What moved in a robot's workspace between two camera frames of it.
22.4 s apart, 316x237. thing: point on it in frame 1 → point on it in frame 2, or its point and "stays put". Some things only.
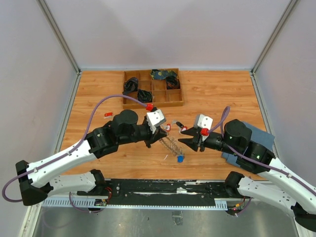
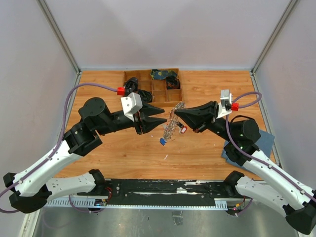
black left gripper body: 145,134 → 140,121
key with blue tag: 180,158 → 162,141
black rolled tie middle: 144,96 stays put
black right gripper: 197,140 → 199,117
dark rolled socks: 131,84 stays put
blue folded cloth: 258,136 stays put
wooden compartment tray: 162,97 stays put
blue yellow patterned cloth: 156,74 stays put
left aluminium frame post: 58,30 stays put
